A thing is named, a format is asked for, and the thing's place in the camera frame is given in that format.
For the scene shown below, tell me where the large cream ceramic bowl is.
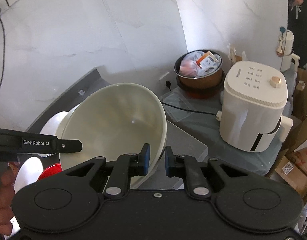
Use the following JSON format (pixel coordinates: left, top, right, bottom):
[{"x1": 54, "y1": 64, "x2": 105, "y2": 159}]
[{"x1": 56, "y1": 83, "x2": 167, "y2": 189}]

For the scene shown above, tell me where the clear plastic tray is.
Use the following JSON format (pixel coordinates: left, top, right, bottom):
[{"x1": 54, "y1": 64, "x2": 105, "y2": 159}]
[{"x1": 161, "y1": 91, "x2": 194, "y2": 122}]

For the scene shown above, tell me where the white plate lower left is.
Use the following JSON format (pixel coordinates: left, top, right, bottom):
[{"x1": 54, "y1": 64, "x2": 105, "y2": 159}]
[{"x1": 14, "y1": 157, "x2": 43, "y2": 193}]

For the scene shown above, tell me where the red bowl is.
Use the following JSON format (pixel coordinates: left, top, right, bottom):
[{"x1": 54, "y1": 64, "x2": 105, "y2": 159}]
[{"x1": 38, "y1": 163, "x2": 62, "y2": 181}]

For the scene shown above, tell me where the person's left hand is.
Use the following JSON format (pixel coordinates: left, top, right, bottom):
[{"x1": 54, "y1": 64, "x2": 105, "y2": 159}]
[{"x1": 0, "y1": 167, "x2": 15, "y2": 236}]

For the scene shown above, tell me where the cream kettle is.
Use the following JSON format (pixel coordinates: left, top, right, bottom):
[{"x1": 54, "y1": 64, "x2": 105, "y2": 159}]
[{"x1": 276, "y1": 27, "x2": 300, "y2": 72}]

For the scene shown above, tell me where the cream air fryer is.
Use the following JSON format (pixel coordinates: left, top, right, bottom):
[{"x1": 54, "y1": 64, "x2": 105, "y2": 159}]
[{"x1": 217, "y1": 61, "x2": 293, "y2": 152}]

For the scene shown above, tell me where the small white bracket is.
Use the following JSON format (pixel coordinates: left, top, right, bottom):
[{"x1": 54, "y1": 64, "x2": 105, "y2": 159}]
[{"x1": 79, "y1": 89, "x2": 85, "y2": 96}]

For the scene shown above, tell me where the air fryer black cable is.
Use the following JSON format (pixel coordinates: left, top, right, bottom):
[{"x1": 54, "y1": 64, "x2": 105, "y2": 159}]
[{"x1": 161, "y1": 101, "x2": 219, "y2": 118}]

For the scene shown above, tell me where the brown pot with bags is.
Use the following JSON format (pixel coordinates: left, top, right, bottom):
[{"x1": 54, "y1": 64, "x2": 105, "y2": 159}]
[{"x1": 174, "y1": 49, "x2": 225, "y2": 99}]

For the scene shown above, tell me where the black plug and cable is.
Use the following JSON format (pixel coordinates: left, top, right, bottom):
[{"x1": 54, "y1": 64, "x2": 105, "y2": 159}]
[{"x1": 0, "y1": 5, "x2": 7, "y2": 104}]

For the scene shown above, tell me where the cardboard box with labels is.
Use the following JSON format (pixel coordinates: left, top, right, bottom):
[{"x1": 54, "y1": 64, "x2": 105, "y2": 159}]
[{"x1": 275, "y1": 140, "x2": 307, "y2": 202}]

